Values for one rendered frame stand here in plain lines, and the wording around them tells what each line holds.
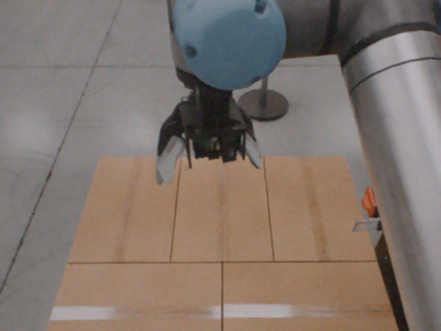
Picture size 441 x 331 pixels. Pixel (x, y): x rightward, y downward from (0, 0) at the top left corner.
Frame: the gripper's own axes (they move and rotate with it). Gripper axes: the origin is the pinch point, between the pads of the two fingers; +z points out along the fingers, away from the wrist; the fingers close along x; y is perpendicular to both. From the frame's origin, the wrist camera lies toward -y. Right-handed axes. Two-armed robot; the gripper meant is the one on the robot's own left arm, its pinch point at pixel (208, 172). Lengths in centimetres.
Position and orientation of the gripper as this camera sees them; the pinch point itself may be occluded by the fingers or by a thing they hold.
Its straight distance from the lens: 61.5
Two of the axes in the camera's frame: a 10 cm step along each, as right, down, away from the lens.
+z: 0.0, 7.0, 7.1
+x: 9.7, -1.6, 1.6
